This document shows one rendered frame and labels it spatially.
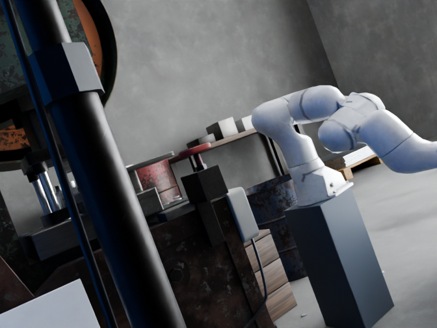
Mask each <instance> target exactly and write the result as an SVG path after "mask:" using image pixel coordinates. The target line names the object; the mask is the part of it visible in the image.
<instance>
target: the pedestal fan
mask: <svg viewBox="0 0 437 328"><path fill-rule="evenodd" d="M0 1H1V4H2V7H3V10H4V13H5V17H6V19H7V23H8V27H9V29H10V33H11V35H12V39H13V42H14V45H15V48H16V52H17V54H18V58H19V60H20V64H21V68H22V70H23V74H24V76H25V80H26V82H27V86H28V88H29V92H30V94H31V98H32V101H33V104H34V108H35V110H36V114H37V116H38V119H39V122H40V125H41V128H42V131H43V134H44V138H45V140H46V144H47V147H48V150H49V153H50V156H51V159H52V162H53V165H54V168H55V171H56V173H57V178H58V180H59V184H60V187H61V189H62V193H63V195H64V199H65V201H66V205H67V207H68V211H69V213H70V217H71V219H72V223H73V226H74V228H75V232H76V234H77V238H78V240H79V244H80V246H81V249H82V252H83V255H84V257H85V261H86V264H87V267H88V270H89V273H90V276H91V278H92V282H93V284H94V287H95V290H96V293H97V296H98V299H99V303H100V305H101V308H102V311H103V314H104V316H105V320H106V322H107V326H108V328H118V325H117V322H116V319H115V317H114V313H113V310H112V308H111V304H110V302H109V298H108V296H107V292H106V290H105V287H104V284H103V281H102V279H101V275H100V273H99V269H98V266H97V263H96V260H95V258H94V255H93V252H92V249H91V246H90V243H89V240H88V237H87V234H86V231H85V228H84V226H83V222H82V220H81V216H80V214H79V210H78V208H77V204H76V202H75V199H74V196H73V192H72V189H71V186H70V183H69V180H68V177H67V174H66V171H65V168H64V165H63V162H62V159H61V156H60V153H59V149H58V146H57V143H56V140H55V137H54V134H53V131H52V129H51V125H50V123H49V119H48V117H47V113H49V114H50V116H51V119H52V121H53V124H54V126H55V129H56V131H57V135H58V136H59V139H60V143H61V145H62V147H63V150H64V153H65V155H66V158H67V160H68V163H69V166H70V168H71V170H72V174H73V177H74V178H75V182H76V184H77V187H78V189H79V192H80V194H81V197H82V199H83V202H84V205H85V208H86V210H87V213H88V216H89V218H90V221H91V223H92V226H93V228H94V232H95V233H96V236H97V239H98V241H99V244H100V247H101V250H102V252H103V255H104V257H105V260H106V263H107V265H108V267H109V271H110V272H111V276H112V278H113V281H114V284H115V286H116V289H117V291H118V294H119V296H120V299H121V302H122V304H123V307H124V310H125V312H126V315H127V318H128V320H129V323H130V325H131V328H187V327H186V325H185V322H184V320H183V316H182V315H181V311H180V309H179V306H178V303H177V301H176V298H175V296H174V293H173V291H172V287H171V285H170V283H169V280H168V277H167V275H166V272H165V269H164V267H163V264H162V261H161V259H160V256H159V253H158V251H157V248H156V246H155V243H154V240H153V238H152V235H151V232H150V229H149V227H148V224H147V222H146V219H145V216H144V214H143V212H142V208H141V207H140V203H139V200H138V198H137V195H136V193H135V190H134V188H133V184H132V183H131V179H130V177H129V175H128V172H127V169H126V166H125V164H124V160H123V159H122V156H121V153H120V151H119V148H118V145H117V143H116V140H115V138H114V135H113V132H112V129H111V127H110V124H109V121H108V119H107V116H106V114H105V111H104V108H103V106H102V103H101V100H100V98H99V97H100V96H102V95H103V94H105V92H104V89H103V87H102V84H101V81H100V79H99V76H98V73H97V71H96V68H95V66H94V63H93V60H92V57H91V55H90V52H89V50H88V48H87V47H86V45H85V43H84V42H72V41H71V38H70V36H69V34H68V30H67V28H66V25H65V23H64V20H63V18H62V15H61V13H60V10H59V6H58V4H57V2H56V0H13V1H14V4H15V6H16V9H17V11H18V14H19V17H20V20H21V22H22V25H23V28H24V29H25V33H26V35H27V38H28V40H29V43H30V45H31V48H32V51H33V53H32V54H31V55H29V56H28V55H27V52H26V49H25V45H24V43H23V39H22V37H21V33H20V29H19V27H18V23H17V20H16V17H15V14H14V11H13V8H12V4H11V2H10V0H0Z"/></svg>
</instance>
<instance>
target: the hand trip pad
mask: <svg viewBox="0 0 437 328"><path fill-rule="evenodd" d="M210 148H211V144H210V143H203V144H200V145H198V146H194V147H192V148H189V149H186V150H184V151H182V152H180V153H179V154H178V156H179V158H180V159H184V158H186V157H189V156H192V155H193V157H194V160H195V162H196V166H197V167H198V166H200V165H203V161H202V158H201V156H200V154H199V153H200V152H203V151H205V150H208V149H210Z"/></svg>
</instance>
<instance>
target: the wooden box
mask: <svg viewBox="0 0 437 328"><path fill-rule="evenodd" d="M270 233H271V232H270V230H269V229H265V230H259V236H257V237H255V238H254V242H255V244H256V248H257V250H258V254H259V257H260V260H261V264H262V267H263V272H264V275H265V280H266V284H267V295H268V298H267V301H266V306H267V308H268V311H269V314H270V316H271V319H272V322H274V321H276V320H277V319H278V318H279V317H281V316H283V315H284V314H285V313H286V312H288V311H289V310H291V309H292V308H293V307H295V306H296V305H297V302H296V300H295V297H294V295H293V292H292V289H291V287H290V284H289V282H288V279H287V276H286V274H285V271H284V267H283V265H282V262H281V260H280V258H279V254H278V251H277V249H276V246H275V244H274V241H273V238H272V236H271V234H270ZM243 244H244V246H245V249H246V253H247V255H248V258H249V260H250V263H251V265H252V269H253V270H254V274H255V276H256V279H257V281H258V284H259V287H260V290H261V292H262V295H263V298H265V293H264V287H263V280H262V276H261V272H260V269H259V264H258V261H257V258H256V254H255V251H254V248H253V246H252V242H251V240H249V241H247V242H245V243H243Z"/></svg>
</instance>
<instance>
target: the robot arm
mask: <svg viewBox="0 0 437 328"><path fill-rule="evenodd" d="M326 119H328V120H326ZM322 120H324V122H323V124H322V125H321V126H320V128H319V131H318V135H319V140H320V141H321V143H322V144H323V146H324V147H325V148H326V149H328V150H329V151H331V152H333V153H340V152H345V151H348V150H355V149H356V143H360V144H366V145H367V146H368V147H369V148H370V149H371V150H372V151H373V153H374V154H375V155H376V156H377V157H378V158H380V159H381V160H382V162H383V163H384V164H385V165H386V166H387V167H388V168H389V169H391V170H392V171H393V172H397V173H403V174H414V173H417V172H423V171H428V170H431V169H437V141H436V142H430V141H426V140H424V139H422V138H421V137H419V136H417V135H416V134H415V133H413V131H411V130H410V129H409V128H408V127H407V126H406V125H405V124H404V123H403V122H402V121H401V120H399V119H398V118H397V117H396V116H395V115H393V114H392V113H390V112H389V111H387V110H385V106H384V104H383V103H382V102H381V100H380V98H378V97H376V96H375V95H373V94H369V93H360V94H358V93H355V92H352V93H350V95H349V96H344V95H342V93H340V91H339V90H338V89H337V88H336V87H333V86H330V85H319V86H316V87H311V88H308V89H304V90H301V91H298V92H294V93H291V94H288V95H286V96H282V97H280V98H277V99H275V100H271V101H268V102H265V103H263V104H261V105H259V106H258V107H256V108H255V109H254V110H253V112H252V118H251V122H252V125H253V127H254V128H255V129H256V131H257V132H259V133H262V134H264V135H266V136H268V137H270V138H271V139H273V140H274V142H275V143H276V144H277V145H278V146H279V147H280V150H281V151H282V154H283V155H284V158H285V161H286V163H287V166H288V167H289V168H288V171H289V174H290V176H291V178H292V179H293V185H294V188H295V193H296V196H297V204H298V206H307V205H311V204H315V203H318V202H321V201H324V200H327V199H330V198H333V197H336V196H338V195H339V194H340V193H342V192H344V191H345V190H346V189H348V188H349V187H350V186H352V185H354V184H353V183H352V182H349V181H348V180H347V181H345V180H344V178H343V176H342V174H341V173H340V172H338V171H335V170H334V169H331V168H329V167H326V166H325V165H324V163H323V162H322V161H321V159H320V158H319V157H318V155H317V152H316V150H315V147H314V145H313V143H312V140H311V138H309V137H308V136H307V135H302V134H299V133H297V132H296V131H295V130H294V129H293V127H292V126H293V125H295V124H307V123H312V122H318V121H322Z"/></svg>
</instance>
